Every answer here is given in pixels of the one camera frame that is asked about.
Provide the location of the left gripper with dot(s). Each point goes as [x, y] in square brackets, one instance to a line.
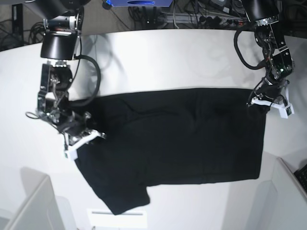
[270, 94]

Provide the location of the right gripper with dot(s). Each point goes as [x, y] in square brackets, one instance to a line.
[77, 131]

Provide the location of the black T-shirt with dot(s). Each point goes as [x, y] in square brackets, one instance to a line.
[187, 136]

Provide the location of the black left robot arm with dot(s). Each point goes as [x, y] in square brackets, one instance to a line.
[263, 20]

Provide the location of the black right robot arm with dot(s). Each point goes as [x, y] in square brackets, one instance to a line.
[63, 21]

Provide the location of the black keyboard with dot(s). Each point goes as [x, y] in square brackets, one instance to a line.
[301, 176]

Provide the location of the white power strip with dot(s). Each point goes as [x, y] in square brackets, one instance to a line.
[189, 18]

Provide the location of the blue box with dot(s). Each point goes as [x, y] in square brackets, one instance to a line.
[127, 3]

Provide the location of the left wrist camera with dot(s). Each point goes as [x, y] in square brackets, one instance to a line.
[286, 111]

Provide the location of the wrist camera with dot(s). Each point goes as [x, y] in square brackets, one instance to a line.
[71, 154]
[286, 111]

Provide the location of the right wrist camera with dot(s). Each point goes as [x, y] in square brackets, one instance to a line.
[71, 154]

